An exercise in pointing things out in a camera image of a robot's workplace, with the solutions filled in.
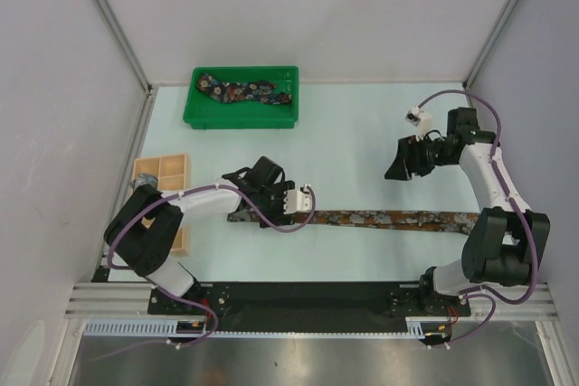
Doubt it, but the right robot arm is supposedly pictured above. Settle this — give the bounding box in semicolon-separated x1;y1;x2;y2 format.
384;106;550;315

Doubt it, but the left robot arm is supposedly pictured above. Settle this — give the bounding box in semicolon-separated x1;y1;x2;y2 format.
104;156;311;314

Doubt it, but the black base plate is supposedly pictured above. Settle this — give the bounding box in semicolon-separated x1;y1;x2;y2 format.
148;280;471;334

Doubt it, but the purple cable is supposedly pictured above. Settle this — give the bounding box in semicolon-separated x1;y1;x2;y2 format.
418;89;542;351
106;183;317;353

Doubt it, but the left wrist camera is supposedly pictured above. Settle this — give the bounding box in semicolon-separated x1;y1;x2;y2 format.
283;184;314;215

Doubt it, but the white cable duct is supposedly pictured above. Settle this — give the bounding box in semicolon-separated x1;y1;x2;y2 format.
83;317;450;339

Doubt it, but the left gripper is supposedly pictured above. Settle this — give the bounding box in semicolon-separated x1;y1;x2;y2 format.
256;181;295;228

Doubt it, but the orange grey patterned tie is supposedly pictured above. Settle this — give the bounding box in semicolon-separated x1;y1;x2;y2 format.
225;207;481;236

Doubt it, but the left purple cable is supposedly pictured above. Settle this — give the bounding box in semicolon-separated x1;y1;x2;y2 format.
106;183;317;353

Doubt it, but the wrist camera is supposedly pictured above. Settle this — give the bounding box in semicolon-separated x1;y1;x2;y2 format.
404;106;432;141
283;184;314;215

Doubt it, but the green plastic bin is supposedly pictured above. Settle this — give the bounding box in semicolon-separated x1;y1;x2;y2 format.
183;66;299;129

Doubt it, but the wooden compartment box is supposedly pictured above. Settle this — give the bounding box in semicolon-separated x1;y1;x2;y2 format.
131;154;191;258

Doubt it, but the dark floral tie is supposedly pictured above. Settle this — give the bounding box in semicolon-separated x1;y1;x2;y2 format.
195;73;293;106

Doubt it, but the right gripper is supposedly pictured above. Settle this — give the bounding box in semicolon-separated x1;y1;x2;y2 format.
384;132;455;181

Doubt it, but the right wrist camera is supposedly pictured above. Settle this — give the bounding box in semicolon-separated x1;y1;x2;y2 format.
404;106;432;141

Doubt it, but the rolled grey tie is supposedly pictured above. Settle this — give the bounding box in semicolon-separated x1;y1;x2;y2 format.
129;173;158;191

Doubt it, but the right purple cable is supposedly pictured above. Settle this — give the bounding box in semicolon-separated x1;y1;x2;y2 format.
418;89;542;351

